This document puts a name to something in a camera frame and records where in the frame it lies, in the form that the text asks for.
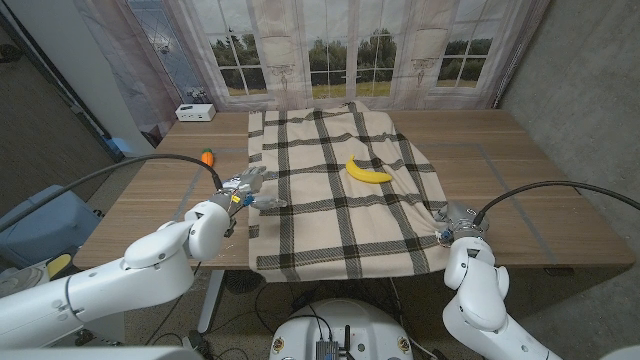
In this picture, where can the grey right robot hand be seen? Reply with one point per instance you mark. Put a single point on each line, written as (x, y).
(460, 222)

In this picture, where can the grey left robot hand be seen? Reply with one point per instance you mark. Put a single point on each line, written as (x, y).
(245, 185)

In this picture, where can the cream plaid scarf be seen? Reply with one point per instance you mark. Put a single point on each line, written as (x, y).
(320, 225)

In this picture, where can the yellow toy banana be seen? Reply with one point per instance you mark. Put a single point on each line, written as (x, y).
(367, 176)

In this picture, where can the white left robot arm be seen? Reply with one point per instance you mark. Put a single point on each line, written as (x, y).
(125, 285)

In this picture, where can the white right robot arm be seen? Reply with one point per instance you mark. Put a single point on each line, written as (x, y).
(480, 300)

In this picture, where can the orange toy carrot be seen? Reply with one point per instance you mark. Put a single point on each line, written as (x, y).
(207, 158)

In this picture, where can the white power strip box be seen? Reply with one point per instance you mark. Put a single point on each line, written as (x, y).
(195, 112)

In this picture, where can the black round fan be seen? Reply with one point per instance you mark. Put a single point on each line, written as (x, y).
(242, 281)

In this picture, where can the white table leg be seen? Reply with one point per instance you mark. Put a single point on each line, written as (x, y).
(210, 305)

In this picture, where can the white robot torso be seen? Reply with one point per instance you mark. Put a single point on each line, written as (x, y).
(345, 320)

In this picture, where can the grey electronics box on torso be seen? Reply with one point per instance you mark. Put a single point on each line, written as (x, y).
(327, 350)

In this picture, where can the printed window backdrop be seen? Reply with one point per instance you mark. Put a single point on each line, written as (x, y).
(350, 30)

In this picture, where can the black foot pedal yellow pads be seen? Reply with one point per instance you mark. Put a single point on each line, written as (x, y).
(60, 264)

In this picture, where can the blue-grey plastic container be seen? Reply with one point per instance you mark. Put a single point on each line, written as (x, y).
(45, 235)

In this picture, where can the white sneaker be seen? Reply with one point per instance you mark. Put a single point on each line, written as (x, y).
(17, 282)

